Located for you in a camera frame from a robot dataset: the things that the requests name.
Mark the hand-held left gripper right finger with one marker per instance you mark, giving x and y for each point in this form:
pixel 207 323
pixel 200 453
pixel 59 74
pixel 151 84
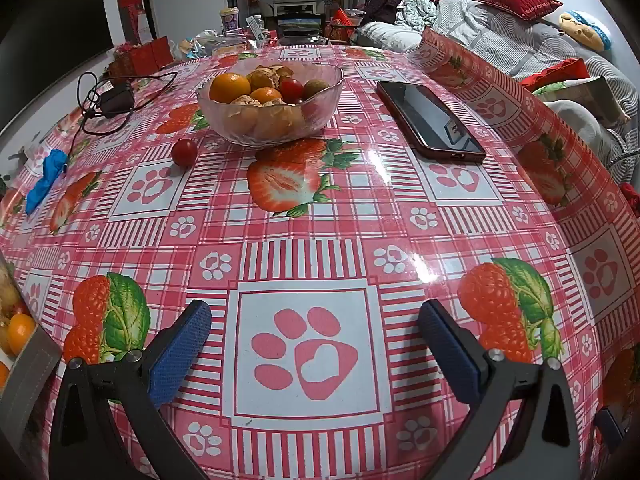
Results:
pixel 450 355

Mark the white side table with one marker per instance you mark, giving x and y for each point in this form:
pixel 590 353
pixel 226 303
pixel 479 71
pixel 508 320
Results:
pixel 295 7

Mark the yellow and blue plush toy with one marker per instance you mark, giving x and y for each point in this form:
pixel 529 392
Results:
pixel 585 27

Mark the red strawberry print tablecloth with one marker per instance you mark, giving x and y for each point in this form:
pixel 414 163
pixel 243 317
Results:
pixel 310 260

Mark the peeled tangerine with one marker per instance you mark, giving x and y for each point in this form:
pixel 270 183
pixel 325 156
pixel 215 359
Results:
pixel 282 116
pixel 245 110

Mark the purple and white cup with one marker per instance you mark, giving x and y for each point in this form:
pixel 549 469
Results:
pixel 230 19

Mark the stack of red gift boxes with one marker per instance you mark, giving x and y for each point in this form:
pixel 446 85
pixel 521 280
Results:
pixel 145 55

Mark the blue cloth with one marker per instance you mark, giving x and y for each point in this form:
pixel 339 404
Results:
pixel 45 175

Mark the white rectangular box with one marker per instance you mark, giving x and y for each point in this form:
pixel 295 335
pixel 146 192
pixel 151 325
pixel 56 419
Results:
pixel 35 370

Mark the orange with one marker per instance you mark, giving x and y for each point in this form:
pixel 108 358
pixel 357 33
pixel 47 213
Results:
pixel 229 87
pixel 20 332
pixel 2 375
pixel 266 95

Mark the black power adapter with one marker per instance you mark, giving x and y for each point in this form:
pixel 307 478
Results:
pixel 117 100

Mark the pile of clear plastic bags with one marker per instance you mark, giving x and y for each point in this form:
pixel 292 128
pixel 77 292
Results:
pixel 220 42

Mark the black flat television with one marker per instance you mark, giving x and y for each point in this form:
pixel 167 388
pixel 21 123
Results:
pixel 55 15

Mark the small brown-green round fruit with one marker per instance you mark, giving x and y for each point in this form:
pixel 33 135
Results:
pixel 316 87

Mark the pile of dark clothes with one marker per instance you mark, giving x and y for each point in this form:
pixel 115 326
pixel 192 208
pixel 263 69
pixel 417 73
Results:
pixel 387 2

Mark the small yellow round fruit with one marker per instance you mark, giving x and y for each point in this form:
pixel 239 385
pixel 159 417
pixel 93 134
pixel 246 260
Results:
pixel 6 285

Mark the smartphone in red case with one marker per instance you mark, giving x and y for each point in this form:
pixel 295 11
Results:
pixel 430 120

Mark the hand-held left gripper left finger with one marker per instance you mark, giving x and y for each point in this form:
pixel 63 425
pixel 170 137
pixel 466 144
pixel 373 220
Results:
pixel 180 355

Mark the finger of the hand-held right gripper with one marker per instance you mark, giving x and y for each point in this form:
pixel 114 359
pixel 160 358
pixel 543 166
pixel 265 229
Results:
pixel 610 427

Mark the clear glass bowl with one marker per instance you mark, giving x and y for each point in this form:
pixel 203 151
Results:
pixel 305 125

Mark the grey covered sofa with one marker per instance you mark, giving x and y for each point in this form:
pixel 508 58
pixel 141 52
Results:
pixel 475 35

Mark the plain red pillow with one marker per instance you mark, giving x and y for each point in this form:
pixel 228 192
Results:
pixel 550 72

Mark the black framed screen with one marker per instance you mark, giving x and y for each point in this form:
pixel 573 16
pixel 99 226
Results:
pixel 300 27

